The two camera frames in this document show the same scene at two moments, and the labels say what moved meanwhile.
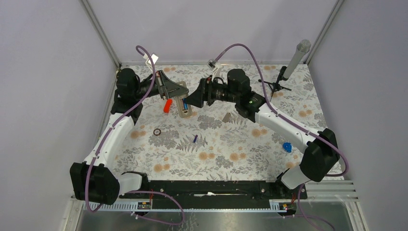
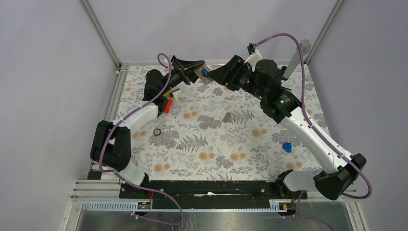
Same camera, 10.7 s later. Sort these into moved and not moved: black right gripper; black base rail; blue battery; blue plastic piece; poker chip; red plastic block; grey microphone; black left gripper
Moved: black left gripper; black right gripper; blue battery
Not moved: blue plastic piece; black base rail; grey microphone; red plastic block; poker chip
